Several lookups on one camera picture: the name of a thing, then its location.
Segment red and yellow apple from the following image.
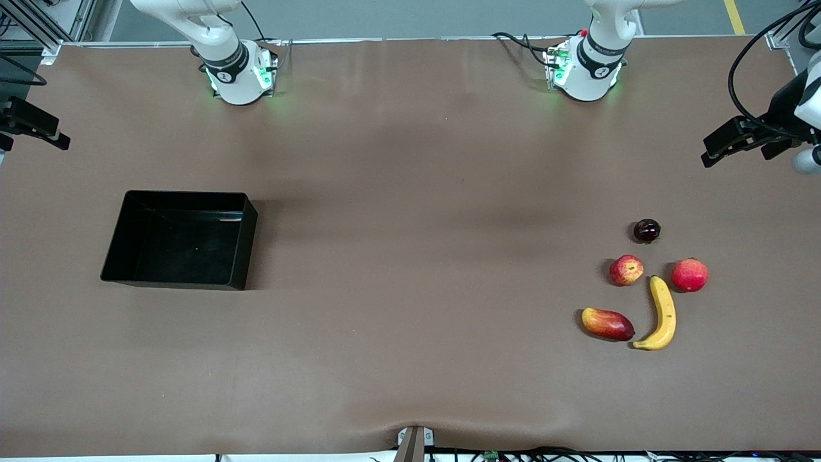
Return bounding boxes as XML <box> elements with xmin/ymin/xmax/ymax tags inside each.
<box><xmin>609</xmin><ymin>254</ymin><xmax>645</xmax><ymax>287</ymax></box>

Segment yellow banana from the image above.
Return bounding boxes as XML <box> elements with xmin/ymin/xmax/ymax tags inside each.
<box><xmin>632</xmin><ymin>275</ymin><xmax>677</xmax><ymax>351</ymax></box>

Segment black rectangular plastic box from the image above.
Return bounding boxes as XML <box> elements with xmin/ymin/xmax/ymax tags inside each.
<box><xmin>100</xmin><ymin>189</ymin><xmax>258</xmax><ymax>291</ymax></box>

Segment plain red apple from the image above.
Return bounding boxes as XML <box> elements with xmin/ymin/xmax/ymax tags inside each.
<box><xmin>671</xmin><ymin>257</ymin><xmax>709</xmax><ymax>293</ymax></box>

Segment red and yellow mango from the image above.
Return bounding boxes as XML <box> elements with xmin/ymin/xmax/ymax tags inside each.
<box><xmin>581</xmin><ymin>307</ymin><xmax>636</xmax><ymax>342</ymax></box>

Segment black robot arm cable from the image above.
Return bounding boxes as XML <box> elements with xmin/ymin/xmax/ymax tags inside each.
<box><xmin>0</xmin><ymin>55</ymin><xmax>49</xmax><ymax>88</ymax></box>
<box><xmin>727</xmin><ymin>0</ymin><xmax>821</xmax><ymax>139</ymax></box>

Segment aluminium frame profile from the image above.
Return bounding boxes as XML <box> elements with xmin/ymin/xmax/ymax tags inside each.
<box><xmin>0</xmin><ymin>0</ymin><xmax>98</xmax><ymax>62</ymax></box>
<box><xmin>766</xmin><ymin>0</ymin><xmax>821</xmax><ymax>71</ymax></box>

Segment thin black base cable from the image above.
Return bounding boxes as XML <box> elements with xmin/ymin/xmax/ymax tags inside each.
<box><xmin>241</xmin><ymin>0</ymin><xmax>283</xmax><ymax>46</ymax></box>

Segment black base cable bundle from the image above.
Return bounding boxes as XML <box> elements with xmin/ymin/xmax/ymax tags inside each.
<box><xmin>491</xmin><ymin>31</ymin><xmax>581</xmax><ymax>70</ymax></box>

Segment grey metal mount bracket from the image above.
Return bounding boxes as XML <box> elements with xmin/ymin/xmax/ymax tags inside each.
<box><xmin>393</xmin><ymin>425</ymin><xmax>436</xmax><ymax>462</ymax></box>

